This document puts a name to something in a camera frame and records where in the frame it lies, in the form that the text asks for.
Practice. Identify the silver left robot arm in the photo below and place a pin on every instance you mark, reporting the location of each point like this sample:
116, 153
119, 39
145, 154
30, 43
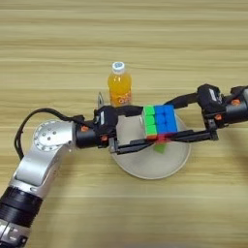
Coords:
42, 161

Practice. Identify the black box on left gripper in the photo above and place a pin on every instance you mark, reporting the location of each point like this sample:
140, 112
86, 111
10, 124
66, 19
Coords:
106, 119

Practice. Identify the orange juice bottle white cap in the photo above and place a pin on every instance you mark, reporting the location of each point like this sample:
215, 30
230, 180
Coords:
119, 85

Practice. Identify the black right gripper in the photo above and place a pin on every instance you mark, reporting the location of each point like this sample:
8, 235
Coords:
232, 111

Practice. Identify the green rectangular block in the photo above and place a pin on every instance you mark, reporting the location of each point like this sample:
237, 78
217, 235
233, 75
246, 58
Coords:
160, 149

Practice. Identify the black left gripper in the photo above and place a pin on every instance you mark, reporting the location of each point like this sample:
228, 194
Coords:
87, 135

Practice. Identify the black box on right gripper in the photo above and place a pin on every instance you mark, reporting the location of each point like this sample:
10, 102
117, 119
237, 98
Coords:
208, 97

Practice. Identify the multicolour puzzle cube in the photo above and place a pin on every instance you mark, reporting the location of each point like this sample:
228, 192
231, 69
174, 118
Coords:
160, 121

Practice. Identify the round beige plate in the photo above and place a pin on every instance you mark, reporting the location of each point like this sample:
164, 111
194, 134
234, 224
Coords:
145, 164

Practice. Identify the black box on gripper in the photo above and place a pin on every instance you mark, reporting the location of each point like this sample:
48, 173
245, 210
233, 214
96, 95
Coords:
106, 119
208, 97

